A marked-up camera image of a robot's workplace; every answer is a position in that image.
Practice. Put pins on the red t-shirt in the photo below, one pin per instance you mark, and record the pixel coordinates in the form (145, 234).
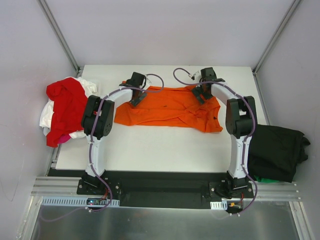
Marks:
(69, 105)

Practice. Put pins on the white t-shirt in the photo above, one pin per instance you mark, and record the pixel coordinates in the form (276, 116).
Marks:
(45, 120)

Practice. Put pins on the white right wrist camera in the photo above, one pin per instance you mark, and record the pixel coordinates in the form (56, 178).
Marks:
(196, 76)

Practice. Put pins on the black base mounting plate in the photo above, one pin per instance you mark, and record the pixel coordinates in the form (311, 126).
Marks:
(176, 190)

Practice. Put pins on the orange t-shirt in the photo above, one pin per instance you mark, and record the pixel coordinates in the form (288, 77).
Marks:
(171, 107)

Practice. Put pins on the aluminium frame post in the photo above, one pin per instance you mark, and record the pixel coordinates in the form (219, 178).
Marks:
(293, 7)
(43, 4)

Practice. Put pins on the right slotted cable duct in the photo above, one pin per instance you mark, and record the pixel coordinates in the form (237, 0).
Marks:
(219, 205)

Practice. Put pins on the left slotted cable duct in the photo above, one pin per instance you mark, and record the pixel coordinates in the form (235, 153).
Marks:
(90, 202)

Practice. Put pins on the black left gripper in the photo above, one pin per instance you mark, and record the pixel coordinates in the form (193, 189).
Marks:
(137, 95)

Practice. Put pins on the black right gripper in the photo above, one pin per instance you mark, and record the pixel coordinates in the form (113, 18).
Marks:
(202, 90)

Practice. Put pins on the slotted cable duct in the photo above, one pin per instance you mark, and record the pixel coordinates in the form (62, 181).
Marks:
(219, 205)
(90, 202)

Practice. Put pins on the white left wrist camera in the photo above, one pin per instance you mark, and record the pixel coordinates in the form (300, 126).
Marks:
(148, 80)

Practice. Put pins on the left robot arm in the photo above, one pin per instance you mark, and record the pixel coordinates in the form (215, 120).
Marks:
(97, 122)

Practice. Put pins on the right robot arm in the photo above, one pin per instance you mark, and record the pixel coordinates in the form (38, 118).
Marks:
(240, 123)

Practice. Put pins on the left aluminium frame post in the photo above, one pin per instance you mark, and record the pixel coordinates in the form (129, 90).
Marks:
(43, 4)

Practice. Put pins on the pink garment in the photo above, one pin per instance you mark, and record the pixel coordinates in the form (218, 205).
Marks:
(64, 138)

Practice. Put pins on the black t-shirt stack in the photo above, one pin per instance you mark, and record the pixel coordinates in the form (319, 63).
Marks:
(275, 152)

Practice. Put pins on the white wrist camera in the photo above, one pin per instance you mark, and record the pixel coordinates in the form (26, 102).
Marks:
(148, 80)
(196, 76)

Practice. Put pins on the right aluminium frame post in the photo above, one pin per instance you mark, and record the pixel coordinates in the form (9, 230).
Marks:
(293, 7)

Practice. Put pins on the green t-shirt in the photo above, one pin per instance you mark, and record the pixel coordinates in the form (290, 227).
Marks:
(265, 180)

